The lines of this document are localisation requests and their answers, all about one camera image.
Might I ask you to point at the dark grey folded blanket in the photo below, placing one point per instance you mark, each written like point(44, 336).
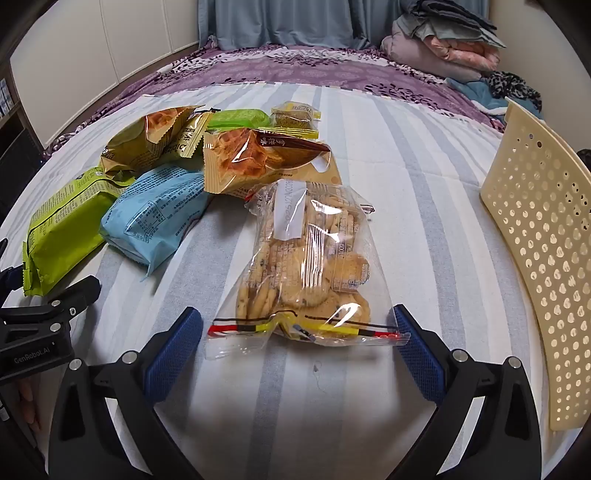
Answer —
point(443, 11)

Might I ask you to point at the purple floral bedsheet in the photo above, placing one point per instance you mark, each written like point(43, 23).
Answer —
point(300, 69)

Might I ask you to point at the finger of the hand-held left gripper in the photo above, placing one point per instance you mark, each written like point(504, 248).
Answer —
point(11, 279)
point(76, 295)

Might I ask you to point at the blue-grey curtain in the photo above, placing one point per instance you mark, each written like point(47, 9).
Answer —
point(286, 23)

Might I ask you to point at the dark bookshelf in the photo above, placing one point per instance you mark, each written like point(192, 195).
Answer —
point(18, 152)

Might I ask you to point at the leopard print cloth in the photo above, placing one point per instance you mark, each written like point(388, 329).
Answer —
point(515, 90)

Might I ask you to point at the clear bag of cookies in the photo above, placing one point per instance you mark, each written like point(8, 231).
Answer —
point(304, 267)

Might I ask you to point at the lime green snack packet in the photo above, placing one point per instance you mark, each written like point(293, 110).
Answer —
point(64, 226)

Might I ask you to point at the small green snack packet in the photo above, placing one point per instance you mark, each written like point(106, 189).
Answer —
point(240, 119)

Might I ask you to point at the kraft paper pouch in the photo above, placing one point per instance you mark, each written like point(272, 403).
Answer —
point(328, 174)

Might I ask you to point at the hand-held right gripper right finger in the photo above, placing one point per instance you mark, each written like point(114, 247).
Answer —
point(418, 355)

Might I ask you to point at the pink quilt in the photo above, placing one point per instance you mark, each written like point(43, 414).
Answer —
point(461, 53)

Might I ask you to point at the small yellow cake packet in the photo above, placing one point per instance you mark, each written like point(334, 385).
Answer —
point(291, 134)
point(295, 115)

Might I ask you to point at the small gold sachet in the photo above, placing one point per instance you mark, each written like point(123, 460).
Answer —
point(194, 134)

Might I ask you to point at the light blue snack packet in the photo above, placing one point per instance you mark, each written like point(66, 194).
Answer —
point(147, 217)

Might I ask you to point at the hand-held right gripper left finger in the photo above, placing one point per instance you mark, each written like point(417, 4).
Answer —
point(173, 355)

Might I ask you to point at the pale grey-green folded blanket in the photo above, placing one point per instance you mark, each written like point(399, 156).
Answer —
point(475, 36)

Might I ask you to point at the striped blanket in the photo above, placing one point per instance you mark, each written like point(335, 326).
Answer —
point(415, 184)

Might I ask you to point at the person's left hand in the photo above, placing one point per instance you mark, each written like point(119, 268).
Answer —
point(27, 406)

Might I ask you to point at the golden waffle packet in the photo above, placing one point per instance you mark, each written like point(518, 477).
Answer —
point(138, 138)
point(240, 161)

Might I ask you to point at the white wardrobe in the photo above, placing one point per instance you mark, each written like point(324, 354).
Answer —
point(92, 55)

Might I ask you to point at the cream perforated plastic basket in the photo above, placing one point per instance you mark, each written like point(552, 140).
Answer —
point(531, 221)

